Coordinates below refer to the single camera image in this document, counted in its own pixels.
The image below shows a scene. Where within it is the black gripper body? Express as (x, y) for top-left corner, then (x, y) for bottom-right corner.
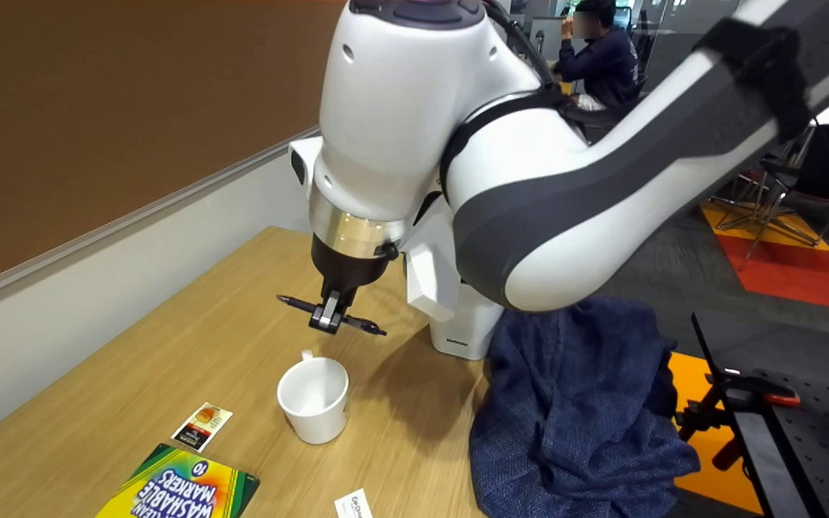
(309, 233), (404, 302)

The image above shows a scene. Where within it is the white cup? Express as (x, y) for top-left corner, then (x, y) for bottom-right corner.
(275, 350), (355, 449)

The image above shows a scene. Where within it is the small card orange print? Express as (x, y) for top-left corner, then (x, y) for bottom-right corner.
(167, 400), (236, 455)

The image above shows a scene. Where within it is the small white card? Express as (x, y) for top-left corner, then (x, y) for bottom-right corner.
(331, 488), (380, 518)

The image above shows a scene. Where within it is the colourful marker box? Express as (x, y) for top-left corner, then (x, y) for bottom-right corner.
(93, 440), (262, 518)

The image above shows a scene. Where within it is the dark blue cloth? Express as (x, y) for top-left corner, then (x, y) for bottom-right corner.
(466, 296), (706, 518)

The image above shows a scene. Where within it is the brown cork board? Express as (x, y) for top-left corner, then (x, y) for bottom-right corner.
(0, 0), (347, 296)

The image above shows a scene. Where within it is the seated person dark shirt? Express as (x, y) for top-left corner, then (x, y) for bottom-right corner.
(551, 0), (647, 115)

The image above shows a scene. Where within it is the orange black clamp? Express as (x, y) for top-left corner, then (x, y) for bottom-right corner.
(678, 373), (806, 447)

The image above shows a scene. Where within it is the black office chair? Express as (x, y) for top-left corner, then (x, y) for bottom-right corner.
(714, 119), (826, 253)

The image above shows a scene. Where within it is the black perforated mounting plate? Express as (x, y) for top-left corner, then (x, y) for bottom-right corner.
(689, 308), (829, 518)

